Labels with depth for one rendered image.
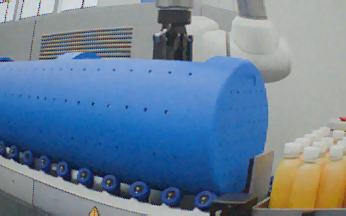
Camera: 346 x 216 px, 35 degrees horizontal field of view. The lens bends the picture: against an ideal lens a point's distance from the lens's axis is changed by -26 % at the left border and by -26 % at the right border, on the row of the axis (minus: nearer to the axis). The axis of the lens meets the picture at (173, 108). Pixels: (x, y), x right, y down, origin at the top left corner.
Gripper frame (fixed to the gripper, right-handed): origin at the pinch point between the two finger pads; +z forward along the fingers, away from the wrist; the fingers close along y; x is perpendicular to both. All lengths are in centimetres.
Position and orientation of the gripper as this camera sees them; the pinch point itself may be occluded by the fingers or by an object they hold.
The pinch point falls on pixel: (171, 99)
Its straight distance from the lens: 150.2
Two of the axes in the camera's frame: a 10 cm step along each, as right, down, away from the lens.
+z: -0.3, 10.0, 0.9
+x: 8.6, 0.7, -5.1
